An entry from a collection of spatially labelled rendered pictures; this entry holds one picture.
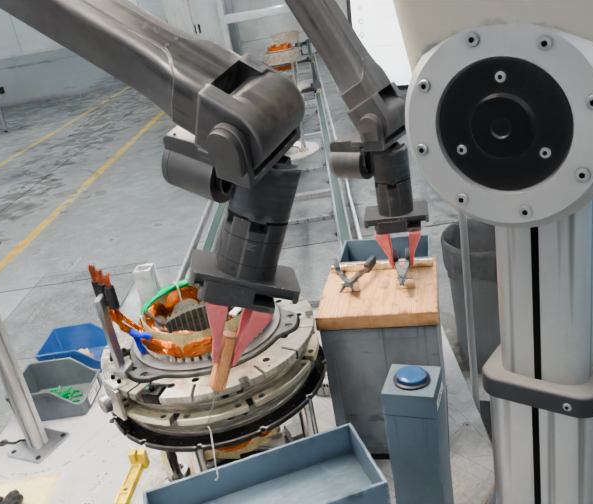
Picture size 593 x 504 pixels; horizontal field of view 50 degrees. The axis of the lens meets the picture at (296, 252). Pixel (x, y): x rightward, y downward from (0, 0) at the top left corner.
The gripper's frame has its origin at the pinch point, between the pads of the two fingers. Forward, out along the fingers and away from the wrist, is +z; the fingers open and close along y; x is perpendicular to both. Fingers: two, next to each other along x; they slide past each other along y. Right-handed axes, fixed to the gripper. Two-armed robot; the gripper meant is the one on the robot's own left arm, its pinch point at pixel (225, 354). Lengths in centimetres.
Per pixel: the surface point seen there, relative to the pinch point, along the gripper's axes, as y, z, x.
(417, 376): -27.8, 6.8, -16.1
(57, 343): 30, 53, -96
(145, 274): 10.1, 8.0, -37.7
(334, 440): -15.8, 12.0, -6.4
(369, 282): -27, 4, -42
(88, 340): 23, 51, -96
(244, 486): -6.3, 18.6, -4.7
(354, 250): -28, 4, -62
